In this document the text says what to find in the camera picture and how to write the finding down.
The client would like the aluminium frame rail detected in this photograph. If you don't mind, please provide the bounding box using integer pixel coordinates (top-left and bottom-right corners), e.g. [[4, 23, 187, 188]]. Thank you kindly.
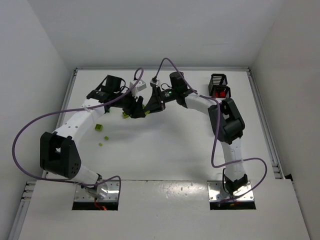
[[8, 68, 78, 240], [247, 68, 285, 179]]

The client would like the right aluminium frame rail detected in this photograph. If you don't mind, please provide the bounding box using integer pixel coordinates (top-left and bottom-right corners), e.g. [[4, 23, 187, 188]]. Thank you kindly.
[[247, 68, 285, 179]]

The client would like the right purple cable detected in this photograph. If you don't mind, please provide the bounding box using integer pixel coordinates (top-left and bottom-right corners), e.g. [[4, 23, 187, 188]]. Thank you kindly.
[[152, 57, 268, 204]]

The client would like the lime lego brick with hole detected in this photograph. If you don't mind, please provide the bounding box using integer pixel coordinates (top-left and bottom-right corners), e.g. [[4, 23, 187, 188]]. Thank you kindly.
[[94, 124, 103, 132]]

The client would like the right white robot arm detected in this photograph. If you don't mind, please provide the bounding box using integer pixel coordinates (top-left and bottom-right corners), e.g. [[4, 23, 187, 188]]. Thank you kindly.
[[144, 71, 248, 195]]

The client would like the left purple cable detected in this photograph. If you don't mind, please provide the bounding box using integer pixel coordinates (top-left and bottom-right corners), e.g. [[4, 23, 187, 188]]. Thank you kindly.
[[11, 67, 145, 187]]

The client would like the left aluminium frame rail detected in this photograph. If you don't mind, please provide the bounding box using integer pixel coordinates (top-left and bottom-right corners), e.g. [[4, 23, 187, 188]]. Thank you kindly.
[[8, 68, 78, 240]]

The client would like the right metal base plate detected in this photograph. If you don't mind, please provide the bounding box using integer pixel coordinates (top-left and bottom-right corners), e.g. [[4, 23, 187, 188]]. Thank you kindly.
[[207, 181, 255, 203]]

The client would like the black mesh container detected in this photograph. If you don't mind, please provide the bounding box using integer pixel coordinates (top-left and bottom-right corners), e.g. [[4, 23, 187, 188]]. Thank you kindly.
[[208, 73, 228, 95], [210, 85, 231, 99]]

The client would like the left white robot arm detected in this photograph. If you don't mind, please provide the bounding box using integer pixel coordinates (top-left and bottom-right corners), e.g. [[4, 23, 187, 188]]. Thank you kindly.
[[40, 75, 146, 189]]

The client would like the metal base plate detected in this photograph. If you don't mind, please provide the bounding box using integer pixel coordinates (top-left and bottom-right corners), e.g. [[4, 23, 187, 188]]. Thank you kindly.
[[207, 181, 255, 203], [74, 180, 120, 203]]

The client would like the far black mesh container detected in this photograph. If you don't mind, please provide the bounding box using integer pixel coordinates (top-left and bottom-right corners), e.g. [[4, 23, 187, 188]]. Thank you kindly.
[[208, 73, 228, 95]]

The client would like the purple cable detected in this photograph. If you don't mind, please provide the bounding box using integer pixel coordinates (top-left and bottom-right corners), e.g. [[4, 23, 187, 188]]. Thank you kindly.
[[11, 67, 145, 187], [152, 57, 268, 204]]

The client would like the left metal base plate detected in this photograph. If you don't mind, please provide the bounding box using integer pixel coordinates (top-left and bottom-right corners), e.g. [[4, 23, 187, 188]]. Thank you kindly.
[[74, 180, 120, 203]]

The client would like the yellow-green lego cube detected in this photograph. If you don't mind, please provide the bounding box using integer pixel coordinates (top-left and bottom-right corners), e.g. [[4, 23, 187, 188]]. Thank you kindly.
[[122, 113, 129, 119]]

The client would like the red lego brick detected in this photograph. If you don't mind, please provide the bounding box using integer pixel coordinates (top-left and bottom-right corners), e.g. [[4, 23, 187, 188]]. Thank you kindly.
[[215, 91, 226, 99]]

